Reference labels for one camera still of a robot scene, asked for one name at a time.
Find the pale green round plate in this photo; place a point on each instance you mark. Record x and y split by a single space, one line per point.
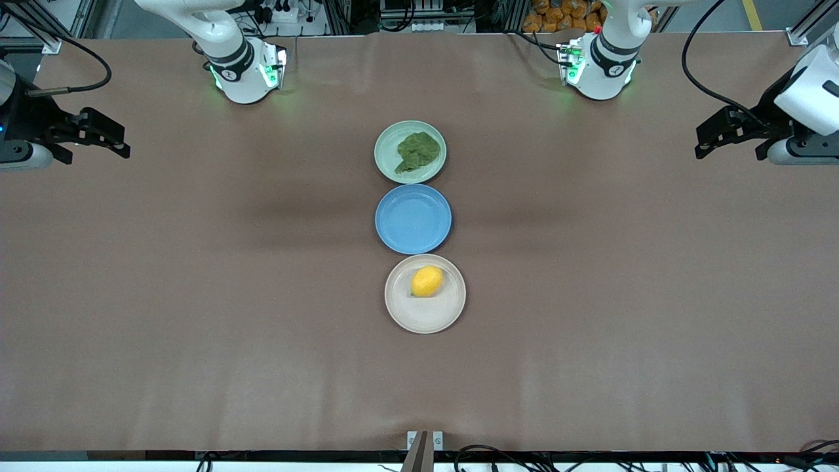
387 141

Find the yellow lemon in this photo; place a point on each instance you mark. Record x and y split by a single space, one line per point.
427 282

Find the pile of orange fruit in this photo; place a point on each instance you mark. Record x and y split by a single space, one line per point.
557 16

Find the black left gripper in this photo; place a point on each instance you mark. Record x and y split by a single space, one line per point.
767 119

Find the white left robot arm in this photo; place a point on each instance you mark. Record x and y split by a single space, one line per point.
606 62

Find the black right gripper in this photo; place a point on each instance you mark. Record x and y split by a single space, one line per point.
27 120

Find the green lettuce leaf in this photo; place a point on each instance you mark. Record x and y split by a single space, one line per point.
419 152

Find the white power strip with plugs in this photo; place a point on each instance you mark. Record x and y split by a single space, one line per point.
282 14

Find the aluminium frame profile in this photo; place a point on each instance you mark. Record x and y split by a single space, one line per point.
49 44
796 36

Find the pale beige round plate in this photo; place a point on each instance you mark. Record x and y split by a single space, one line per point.
426 316

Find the blue round plate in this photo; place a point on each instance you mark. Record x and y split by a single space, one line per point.
413 219

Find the base connector box green light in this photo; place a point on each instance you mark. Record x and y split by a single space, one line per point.
571 62
274 65

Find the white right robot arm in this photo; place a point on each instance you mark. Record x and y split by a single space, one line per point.
229 65

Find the brown table cover sheet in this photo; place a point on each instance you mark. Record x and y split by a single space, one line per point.
196 360

